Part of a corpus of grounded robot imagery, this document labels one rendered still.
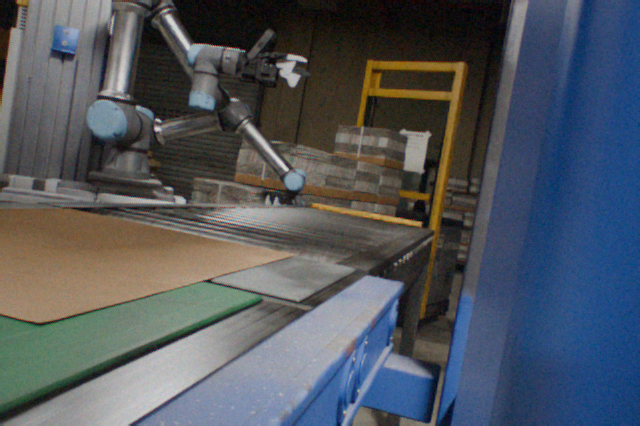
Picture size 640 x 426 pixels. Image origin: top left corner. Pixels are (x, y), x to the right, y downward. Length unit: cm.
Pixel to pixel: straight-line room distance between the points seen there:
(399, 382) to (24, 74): 169
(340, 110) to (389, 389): 905
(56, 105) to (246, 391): 184
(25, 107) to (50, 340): 179
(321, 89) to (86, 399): 961
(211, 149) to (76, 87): 838
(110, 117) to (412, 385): 128
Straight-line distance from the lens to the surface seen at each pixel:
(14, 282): 44
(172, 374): 30
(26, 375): 28
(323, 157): 278
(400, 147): 354
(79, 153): 207
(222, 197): 251
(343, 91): 971
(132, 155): 186
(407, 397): 70
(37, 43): 209
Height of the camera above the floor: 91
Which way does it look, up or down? 3 degrees down
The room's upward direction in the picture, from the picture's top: 9 degrees clockwise
